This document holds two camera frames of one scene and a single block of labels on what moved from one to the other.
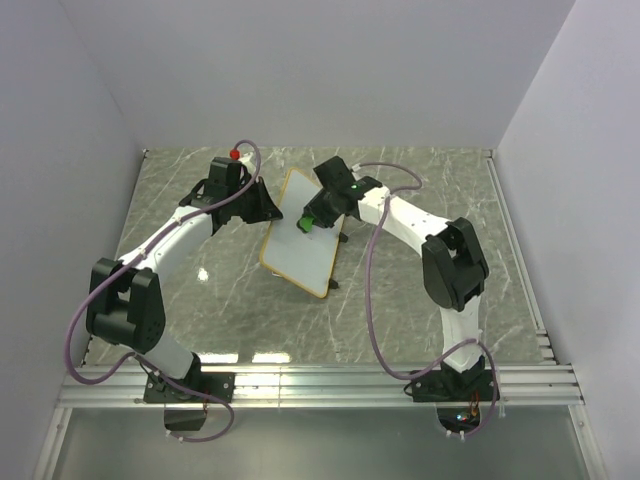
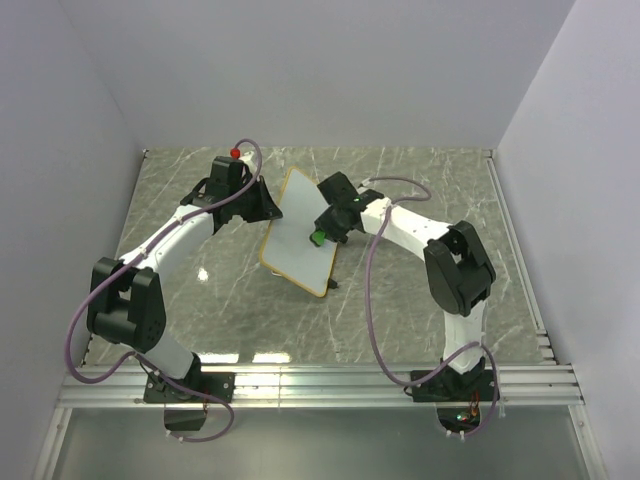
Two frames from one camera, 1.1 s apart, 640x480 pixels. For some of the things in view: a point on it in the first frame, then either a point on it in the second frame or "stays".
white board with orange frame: [307, 257] stays
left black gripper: [267, 211] stays
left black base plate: [220, 385] stays
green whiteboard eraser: [305, 224] -> [318, 237]
